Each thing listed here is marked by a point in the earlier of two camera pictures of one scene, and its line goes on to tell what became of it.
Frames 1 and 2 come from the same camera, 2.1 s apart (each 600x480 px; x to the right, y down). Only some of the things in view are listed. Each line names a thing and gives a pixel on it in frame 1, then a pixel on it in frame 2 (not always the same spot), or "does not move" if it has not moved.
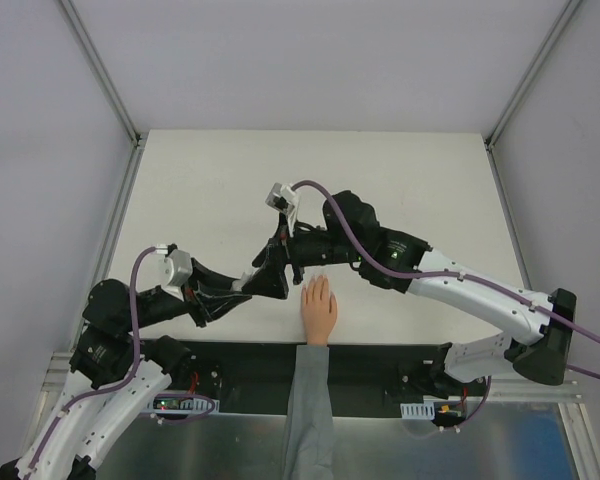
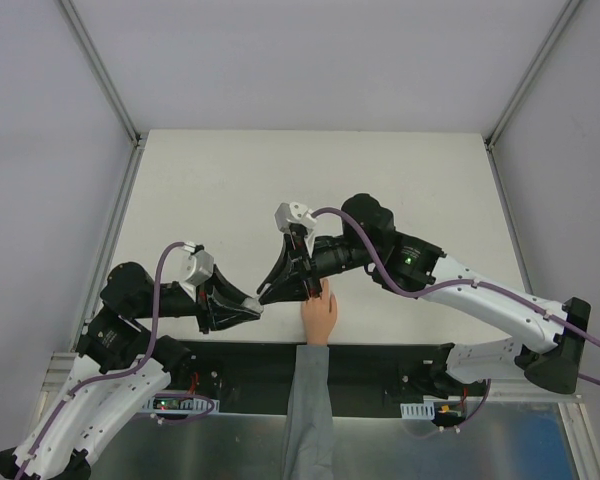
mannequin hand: [319, 310] does not move
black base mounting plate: [252, 377] does not move
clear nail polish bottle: [237, 285] to [253, 304]
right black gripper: [290, 246] to [307, 265]
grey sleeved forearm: [309, 440] does not move
